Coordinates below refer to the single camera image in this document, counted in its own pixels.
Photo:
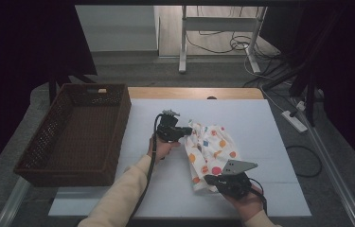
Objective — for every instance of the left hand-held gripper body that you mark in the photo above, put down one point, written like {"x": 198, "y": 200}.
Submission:
{"x": 168, "y": 132}

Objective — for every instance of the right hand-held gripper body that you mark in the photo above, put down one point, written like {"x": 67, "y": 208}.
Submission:
{"x": 235, "y": 186}

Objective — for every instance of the white patterned baby pants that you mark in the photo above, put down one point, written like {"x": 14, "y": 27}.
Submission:
{"x": 209, "y": 148}

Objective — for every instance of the brown wicker basket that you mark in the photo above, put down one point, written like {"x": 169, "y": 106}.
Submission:
{"x": 80, "y": 138}

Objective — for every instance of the person's left hand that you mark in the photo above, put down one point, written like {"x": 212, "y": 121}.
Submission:
{"x": 162, "y": 149}

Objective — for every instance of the person's right hand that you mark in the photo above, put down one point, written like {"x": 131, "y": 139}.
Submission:
{"x": 247, "y": 206}

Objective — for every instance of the white power strip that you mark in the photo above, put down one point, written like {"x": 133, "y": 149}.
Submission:
{"x": 294, "y": 121}

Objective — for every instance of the dark curtain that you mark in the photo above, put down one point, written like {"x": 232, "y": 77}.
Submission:
{"x": 348, "y": 63}
{"x": 8, "y": 63}

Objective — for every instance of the white desk frame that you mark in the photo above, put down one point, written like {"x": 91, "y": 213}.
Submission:
{"x": 183, "y": 47}

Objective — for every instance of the white wall panel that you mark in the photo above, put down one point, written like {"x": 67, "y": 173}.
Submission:
{"x": 115, "y": 28}

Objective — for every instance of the black horizontal frame bar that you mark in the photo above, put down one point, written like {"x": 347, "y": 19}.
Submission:
{"x": 197, "y": 2}

